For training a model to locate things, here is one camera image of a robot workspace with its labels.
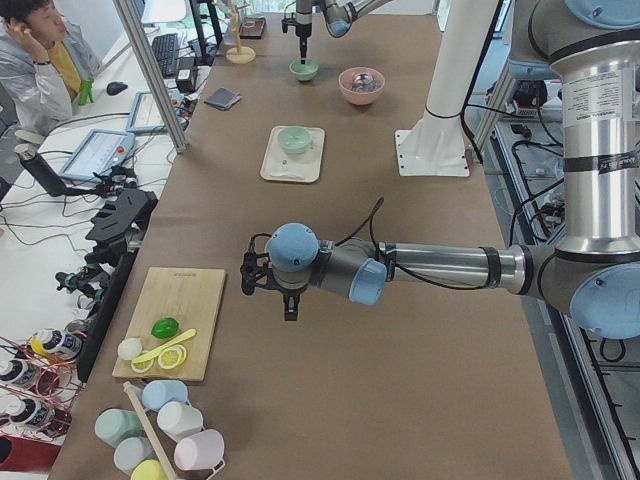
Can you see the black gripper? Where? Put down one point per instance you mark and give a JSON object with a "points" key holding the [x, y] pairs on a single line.
{"points": [[289, 292], [303, 31]]}

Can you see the green bowl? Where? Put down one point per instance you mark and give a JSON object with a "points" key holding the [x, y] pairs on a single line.
{"points": [[294, 139], [304, 71]]}

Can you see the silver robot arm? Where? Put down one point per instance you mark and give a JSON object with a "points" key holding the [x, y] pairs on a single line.
{"points": [[338, 18], [592, 273]]}

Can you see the wooden mug tree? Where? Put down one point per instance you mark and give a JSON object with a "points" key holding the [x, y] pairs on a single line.
{"points": [[237, 54]]}

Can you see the metal ice scoop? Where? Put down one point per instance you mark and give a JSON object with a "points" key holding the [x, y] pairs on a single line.
{"points": [[363, 82]]}

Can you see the pink bowl with ice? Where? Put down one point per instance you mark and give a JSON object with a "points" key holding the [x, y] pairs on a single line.
{"points": [[360, 98]]}

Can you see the grey folded cloth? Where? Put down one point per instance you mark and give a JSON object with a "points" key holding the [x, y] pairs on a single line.
{"points": [[223, 99]]}

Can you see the wooden cutting board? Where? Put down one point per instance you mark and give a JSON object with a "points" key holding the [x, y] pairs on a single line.
{"points": [[190, 295]]}

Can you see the green bowl on tray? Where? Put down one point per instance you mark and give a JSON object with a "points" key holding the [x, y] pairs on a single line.
{"points": [[294, 139]]}

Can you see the yellow plastic knife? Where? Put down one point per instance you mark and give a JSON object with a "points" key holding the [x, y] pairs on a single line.
{"points": [[152, 354]]}

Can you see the cream serving tray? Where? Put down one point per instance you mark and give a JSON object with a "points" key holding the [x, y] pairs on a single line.
{"points": [[281, 166]]}

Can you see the green lime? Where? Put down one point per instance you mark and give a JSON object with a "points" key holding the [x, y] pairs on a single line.
{"points": [[165, 327]]}

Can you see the lemon slice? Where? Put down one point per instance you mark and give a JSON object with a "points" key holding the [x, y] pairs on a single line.
{"points": [[172, 357], [142, 366]]}

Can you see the black keyboard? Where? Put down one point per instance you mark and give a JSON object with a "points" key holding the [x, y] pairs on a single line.
{"points": [[165, 48]]}

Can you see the blue mug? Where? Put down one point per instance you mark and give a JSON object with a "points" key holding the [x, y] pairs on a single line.
{"points": [[157, 393]]}

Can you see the white mug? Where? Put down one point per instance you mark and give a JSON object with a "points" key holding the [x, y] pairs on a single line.
{"points": [[178, 420]]}

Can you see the white bun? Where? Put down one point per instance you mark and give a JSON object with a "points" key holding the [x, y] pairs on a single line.
{"points": [[129, 348]]}

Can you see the pink mug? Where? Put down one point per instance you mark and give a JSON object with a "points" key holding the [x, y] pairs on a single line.
{"points": [[201, 451]]}

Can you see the teach pendant tablet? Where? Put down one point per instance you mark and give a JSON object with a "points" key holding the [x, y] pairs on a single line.
{"points": [[98, 153], [144, 117]]}

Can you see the black computer mouse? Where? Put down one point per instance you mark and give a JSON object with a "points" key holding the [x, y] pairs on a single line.
{"points": [[115, 87]]}

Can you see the green mug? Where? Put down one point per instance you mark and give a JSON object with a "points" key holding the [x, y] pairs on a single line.
{"points": [[115, 425]]}

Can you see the grey mug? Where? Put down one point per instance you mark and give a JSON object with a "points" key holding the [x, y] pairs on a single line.
{"points": [[130, 452]]}

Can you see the yellow mug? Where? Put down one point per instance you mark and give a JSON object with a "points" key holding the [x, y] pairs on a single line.
{"points": [[150, 469]]}

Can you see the sauce bottle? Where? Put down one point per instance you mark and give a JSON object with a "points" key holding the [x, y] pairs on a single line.
{"points": [[60, 344]]}

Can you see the seated person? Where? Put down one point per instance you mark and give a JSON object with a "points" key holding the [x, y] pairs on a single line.
{"points": [[44, 60]]}

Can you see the black water bottle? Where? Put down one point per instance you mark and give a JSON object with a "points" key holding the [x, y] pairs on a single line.
{"points": [[40, 170]]}

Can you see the aluminium frame post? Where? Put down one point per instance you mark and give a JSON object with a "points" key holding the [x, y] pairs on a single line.
{"points": [[151, 72]]}

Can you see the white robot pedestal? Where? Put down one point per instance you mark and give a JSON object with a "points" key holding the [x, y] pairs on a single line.
{"points": [[435, 146]]}

